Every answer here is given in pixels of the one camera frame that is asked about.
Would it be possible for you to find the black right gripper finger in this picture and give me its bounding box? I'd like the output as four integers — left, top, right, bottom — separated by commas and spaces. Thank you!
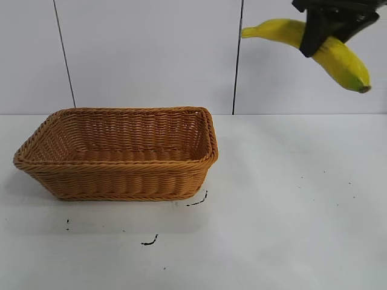
299, 8, 337, 59
331, 12, 380, 44

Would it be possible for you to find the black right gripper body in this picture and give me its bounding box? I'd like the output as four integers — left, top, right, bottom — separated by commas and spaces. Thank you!
291, 0, 387, 15

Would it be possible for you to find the yellow banana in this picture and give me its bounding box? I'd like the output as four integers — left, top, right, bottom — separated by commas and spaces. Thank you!
241, 18, 372, 94

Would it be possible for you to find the brown woven wicker basket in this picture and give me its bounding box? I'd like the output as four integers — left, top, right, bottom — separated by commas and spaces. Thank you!
13, 105, 219, 202

